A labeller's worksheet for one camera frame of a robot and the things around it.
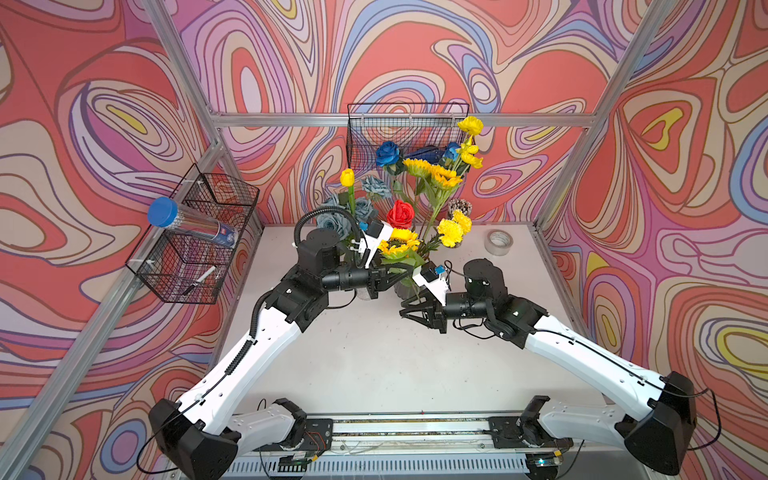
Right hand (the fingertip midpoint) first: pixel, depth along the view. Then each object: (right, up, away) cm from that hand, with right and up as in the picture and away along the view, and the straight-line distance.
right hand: (405, 316), depth 67 cm
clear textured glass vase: (-12, +1, +34) cm, 36 cm away
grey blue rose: (-15, +22, +6) cm, 27 cm away
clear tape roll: (+39, +19, +47) cm, 64 cm away
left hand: (+1, +11, -8) cm, 13 cm away
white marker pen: (-50, +8, +6) cm, 51 cm away
